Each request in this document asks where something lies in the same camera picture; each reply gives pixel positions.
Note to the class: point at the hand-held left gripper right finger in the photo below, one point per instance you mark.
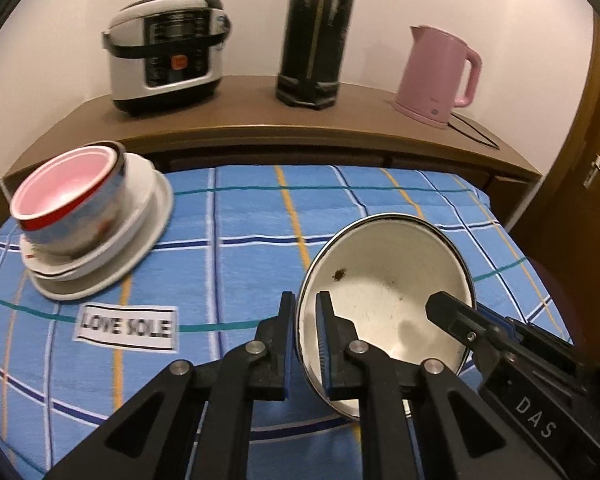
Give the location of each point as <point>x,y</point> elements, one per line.
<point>325,355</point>

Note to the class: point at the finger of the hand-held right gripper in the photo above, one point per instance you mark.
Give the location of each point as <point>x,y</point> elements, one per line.
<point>540,345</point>
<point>455,317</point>

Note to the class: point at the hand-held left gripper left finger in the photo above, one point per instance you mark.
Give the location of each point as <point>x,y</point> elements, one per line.
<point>275,360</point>

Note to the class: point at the white enamel bowl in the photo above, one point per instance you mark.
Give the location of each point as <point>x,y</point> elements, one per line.
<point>380,270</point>

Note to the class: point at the grey round plate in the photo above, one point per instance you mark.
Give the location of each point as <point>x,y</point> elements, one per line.
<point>157,230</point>

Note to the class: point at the stainless steel bowl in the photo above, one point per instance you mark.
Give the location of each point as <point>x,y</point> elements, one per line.
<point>80,240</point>

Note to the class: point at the pink plastic bowl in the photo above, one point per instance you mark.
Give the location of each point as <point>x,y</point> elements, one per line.
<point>55,195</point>

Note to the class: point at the dark maroon chair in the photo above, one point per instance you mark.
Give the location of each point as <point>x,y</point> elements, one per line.
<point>560,295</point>

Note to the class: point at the blue checked cloth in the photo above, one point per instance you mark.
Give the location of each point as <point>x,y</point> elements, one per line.
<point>230,240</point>

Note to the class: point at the brown wooden door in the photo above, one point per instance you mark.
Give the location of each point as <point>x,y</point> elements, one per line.
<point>580,110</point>

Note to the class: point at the pink electric kettle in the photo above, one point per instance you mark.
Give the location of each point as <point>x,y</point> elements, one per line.
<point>430,80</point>

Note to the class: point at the brown wooden sideboard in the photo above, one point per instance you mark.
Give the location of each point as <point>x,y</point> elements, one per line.
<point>260,110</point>

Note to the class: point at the tall black thermos flask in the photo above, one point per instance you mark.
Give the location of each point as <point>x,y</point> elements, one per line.
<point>315,45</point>

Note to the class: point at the white and black rice cooker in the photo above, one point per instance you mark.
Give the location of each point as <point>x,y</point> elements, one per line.
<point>165,55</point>

